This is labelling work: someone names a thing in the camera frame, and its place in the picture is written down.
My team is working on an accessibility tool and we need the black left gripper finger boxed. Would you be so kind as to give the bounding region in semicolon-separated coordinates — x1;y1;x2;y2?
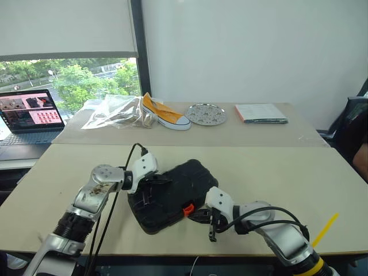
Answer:
139;190;155;208
149;175;174;185

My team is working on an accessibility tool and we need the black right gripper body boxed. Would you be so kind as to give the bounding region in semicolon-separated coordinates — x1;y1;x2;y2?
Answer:
207;206;230;243

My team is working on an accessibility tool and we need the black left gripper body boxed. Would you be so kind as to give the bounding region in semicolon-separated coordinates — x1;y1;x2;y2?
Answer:
137;172;162;206

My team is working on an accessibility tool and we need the black plastic tool case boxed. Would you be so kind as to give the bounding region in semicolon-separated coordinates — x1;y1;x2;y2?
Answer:
127;159;220;235

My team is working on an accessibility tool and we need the yellow canvas sneaker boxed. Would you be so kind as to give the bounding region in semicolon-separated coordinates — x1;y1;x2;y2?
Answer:
141;91;192;131

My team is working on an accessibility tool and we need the clear plastic bag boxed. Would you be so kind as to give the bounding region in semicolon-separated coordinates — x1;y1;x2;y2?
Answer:
81;93;158;131

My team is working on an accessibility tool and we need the round perforated metal plate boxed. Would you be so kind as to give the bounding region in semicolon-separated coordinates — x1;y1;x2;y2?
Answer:
185;102;228;127

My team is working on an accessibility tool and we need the yellow zip tie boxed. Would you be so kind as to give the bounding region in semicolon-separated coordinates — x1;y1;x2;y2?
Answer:
300;212;339;276

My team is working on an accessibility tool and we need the booklet on table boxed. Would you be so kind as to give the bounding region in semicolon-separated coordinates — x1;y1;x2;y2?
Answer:
234;103;289;125

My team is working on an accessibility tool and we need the open laptop computer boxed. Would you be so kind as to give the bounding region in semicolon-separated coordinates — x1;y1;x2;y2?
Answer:
0;89;67;160

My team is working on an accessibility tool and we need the seated person in dark clothes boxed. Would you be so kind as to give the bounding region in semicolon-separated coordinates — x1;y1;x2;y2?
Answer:
335;109;368;185

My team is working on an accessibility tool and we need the black office chair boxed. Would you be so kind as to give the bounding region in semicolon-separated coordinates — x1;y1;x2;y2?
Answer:
321;86;368;141

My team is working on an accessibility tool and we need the white roller blind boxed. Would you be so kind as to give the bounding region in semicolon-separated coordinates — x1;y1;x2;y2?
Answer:
0;0;139;62

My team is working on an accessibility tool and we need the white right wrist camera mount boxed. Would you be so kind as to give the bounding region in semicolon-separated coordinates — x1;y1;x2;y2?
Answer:
204;186;235;227

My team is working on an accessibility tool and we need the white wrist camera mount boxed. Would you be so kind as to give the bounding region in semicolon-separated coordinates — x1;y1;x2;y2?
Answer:
204;186;235;227
128;153;159;194

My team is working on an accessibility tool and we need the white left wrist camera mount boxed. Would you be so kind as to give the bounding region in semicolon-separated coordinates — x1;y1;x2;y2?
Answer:
128;153;159;194

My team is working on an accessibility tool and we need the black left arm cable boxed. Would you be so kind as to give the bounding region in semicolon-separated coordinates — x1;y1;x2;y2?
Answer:
85;143;149;276

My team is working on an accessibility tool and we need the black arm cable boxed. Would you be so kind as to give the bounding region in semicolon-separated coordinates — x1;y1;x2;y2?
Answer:
85;143;149;276
214;205;311;246

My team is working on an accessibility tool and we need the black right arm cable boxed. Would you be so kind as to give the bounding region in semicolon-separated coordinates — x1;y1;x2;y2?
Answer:
214;205;311;246

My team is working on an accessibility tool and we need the dark window frame post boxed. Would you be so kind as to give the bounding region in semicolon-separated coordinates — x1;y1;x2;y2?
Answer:
131;0;152;99

